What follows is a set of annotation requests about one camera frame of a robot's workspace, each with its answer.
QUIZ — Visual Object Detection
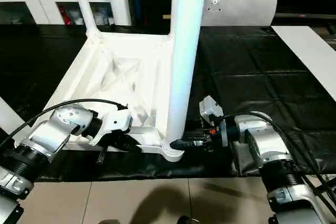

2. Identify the white plastic table leg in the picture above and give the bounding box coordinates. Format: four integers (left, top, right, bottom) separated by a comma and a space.
69, 0, 100, 46
0, 96, 26, 133
164, 0, 210, 154

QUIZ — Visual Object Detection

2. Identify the white plastic table top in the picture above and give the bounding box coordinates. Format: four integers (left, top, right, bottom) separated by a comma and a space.
43, 31, 186, 164

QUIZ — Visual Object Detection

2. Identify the white flat board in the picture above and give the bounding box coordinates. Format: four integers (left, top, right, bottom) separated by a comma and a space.
271, 25, 336, 97

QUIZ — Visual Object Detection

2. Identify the light grey cushion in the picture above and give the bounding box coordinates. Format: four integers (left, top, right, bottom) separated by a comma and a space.
201, 0, 281, 27

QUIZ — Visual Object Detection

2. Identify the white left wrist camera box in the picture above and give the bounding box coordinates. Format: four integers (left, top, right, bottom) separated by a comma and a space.
88, 110, 134, 146

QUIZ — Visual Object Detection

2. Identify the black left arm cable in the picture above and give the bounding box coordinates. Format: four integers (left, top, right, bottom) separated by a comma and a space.
0, 98, 130, 149

